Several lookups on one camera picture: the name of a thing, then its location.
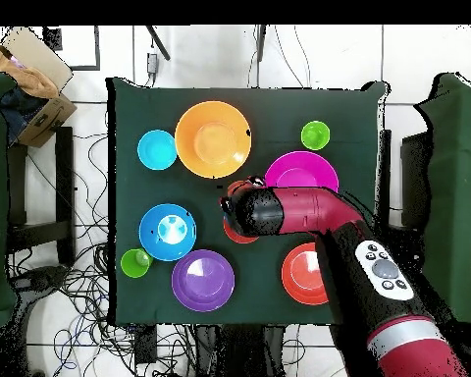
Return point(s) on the large pink bowl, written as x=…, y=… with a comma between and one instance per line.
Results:
x=298, y=169

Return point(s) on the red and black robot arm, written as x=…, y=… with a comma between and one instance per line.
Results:
x=318, y=212

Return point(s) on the small red bowl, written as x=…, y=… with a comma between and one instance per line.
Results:
x=235, y=237

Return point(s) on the large orange bowl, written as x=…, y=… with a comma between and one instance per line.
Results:
x=213, y=141

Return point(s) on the dark green table cloth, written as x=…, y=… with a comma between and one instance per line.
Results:
x=259, y=114

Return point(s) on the small light blue bowl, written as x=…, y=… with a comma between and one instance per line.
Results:
x=157, y=150

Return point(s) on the green cup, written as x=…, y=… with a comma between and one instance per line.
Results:
x=133, y=265
x=315, y=135

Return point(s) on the purple bowl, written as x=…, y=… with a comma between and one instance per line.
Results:
x=203, y=280

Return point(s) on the medium blue bowl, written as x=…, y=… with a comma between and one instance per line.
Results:
x=149, y=235

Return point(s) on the large red bowl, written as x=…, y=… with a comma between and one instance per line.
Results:
x=298, y=275

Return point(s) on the black tripod leg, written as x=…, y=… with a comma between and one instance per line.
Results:
x=261, y=43
x=159, y=43

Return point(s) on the grey power adapter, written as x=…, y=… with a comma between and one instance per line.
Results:
x=152, y=63

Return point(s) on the black side furniture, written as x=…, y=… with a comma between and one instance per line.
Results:
x=416, y=176

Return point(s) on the cardboard box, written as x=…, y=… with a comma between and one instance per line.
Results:
x=43, y=118

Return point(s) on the brown cloth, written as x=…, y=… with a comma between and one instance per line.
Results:
x=31, y=78

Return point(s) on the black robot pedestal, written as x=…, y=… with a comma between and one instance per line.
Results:
x=239, y=353

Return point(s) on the black stool frame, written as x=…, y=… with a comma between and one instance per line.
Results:
x=64, y=176

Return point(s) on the black square frame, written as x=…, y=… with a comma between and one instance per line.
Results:
x=97, y=51

